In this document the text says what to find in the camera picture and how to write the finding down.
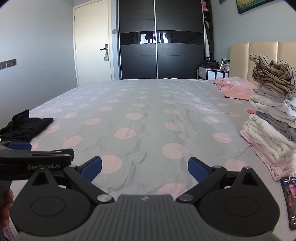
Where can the stack of folded clothes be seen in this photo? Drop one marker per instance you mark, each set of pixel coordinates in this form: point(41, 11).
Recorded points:
point(270, 129)

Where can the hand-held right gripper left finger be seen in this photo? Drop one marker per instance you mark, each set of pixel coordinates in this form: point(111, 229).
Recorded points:
point(92, 167)

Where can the beige padded headboard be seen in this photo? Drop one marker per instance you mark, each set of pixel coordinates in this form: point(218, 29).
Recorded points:
point(240, 62)

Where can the black sliding-door wardrobe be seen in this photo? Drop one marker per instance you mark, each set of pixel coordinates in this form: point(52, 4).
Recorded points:
point(138, 64)

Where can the small hanging pouch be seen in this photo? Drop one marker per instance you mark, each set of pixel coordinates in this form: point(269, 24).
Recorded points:
point(106, 56)

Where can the black smartphone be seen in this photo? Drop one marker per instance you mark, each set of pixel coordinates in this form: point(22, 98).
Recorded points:
point(290, 204)

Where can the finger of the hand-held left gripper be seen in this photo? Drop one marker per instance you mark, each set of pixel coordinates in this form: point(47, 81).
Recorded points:
point(46, 157)
point(20, 146)

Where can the small pink cloth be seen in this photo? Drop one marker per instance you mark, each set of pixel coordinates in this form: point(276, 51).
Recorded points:
point(251, 111)

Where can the white nightstand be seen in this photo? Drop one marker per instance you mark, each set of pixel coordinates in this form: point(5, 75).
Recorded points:
point(211, 74)

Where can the hanging closet garments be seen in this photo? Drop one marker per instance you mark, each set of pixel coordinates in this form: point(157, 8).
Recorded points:
point(208, 39)

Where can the pink cloth on closet shelf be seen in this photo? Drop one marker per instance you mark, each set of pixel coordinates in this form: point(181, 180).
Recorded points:
point(205, 5)

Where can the grey pink-dotted bed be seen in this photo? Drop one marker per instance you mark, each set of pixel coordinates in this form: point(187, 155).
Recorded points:
point(143, 129)

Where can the framed wall painting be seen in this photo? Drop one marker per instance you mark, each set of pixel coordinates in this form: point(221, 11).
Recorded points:
point(249, 5)

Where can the dark wall switch panel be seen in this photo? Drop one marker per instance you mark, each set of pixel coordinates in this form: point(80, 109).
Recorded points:
point(8, 64)

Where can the person's left hand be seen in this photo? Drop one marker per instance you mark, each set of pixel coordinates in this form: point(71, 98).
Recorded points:
point(5, 208)

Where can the cream door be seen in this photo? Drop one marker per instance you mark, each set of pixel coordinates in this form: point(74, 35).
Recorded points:
point(90, 34)

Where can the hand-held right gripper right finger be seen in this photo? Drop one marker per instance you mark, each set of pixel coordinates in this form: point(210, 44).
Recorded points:
point(196, 168)

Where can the black garment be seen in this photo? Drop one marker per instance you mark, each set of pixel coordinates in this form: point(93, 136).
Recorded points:
point(23, 126)

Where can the small photo frame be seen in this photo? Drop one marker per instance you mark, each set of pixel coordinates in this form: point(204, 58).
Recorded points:
point(224, 66)

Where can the black bag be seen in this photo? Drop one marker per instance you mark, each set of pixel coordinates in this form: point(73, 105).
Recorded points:
point(209, 64)

